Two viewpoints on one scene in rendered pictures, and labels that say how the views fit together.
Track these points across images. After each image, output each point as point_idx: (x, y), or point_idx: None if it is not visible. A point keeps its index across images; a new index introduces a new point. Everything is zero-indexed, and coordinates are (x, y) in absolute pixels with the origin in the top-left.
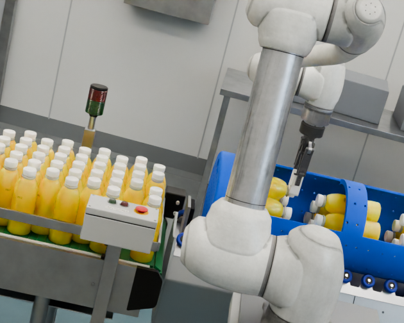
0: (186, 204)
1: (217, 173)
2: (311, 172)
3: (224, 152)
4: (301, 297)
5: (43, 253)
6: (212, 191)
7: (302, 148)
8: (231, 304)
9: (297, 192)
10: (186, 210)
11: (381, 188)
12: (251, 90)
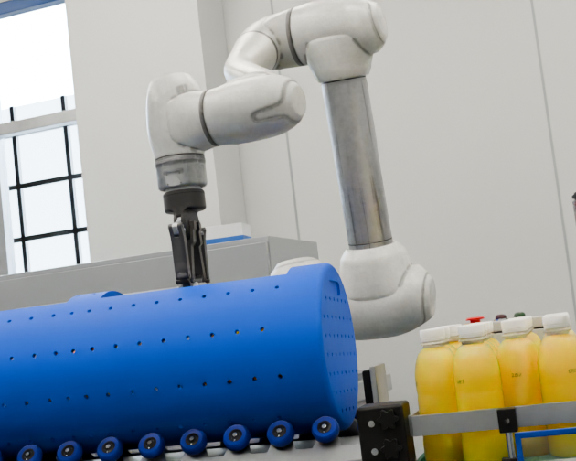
0: (379, 375)
1: (338, 295)
2: (152, 292)
3: (323, 262)
4: None
5: None
6: (344, 328)
7: (200, 235)
8: (361, 385)
9: None
10: (383, 378)
11: (27, 307)
12: (373, 123)
